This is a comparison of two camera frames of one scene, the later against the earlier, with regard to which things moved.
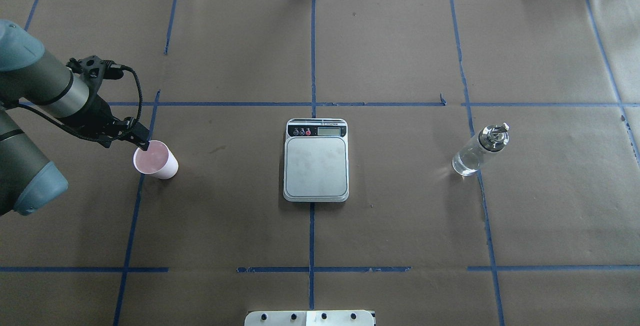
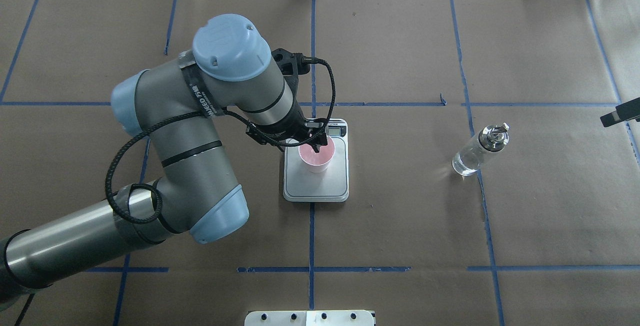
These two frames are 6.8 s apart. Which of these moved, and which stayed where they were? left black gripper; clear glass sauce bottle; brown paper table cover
Moved: left black gripper
Stayed: clear glass sauce bottle; brown paper table cover
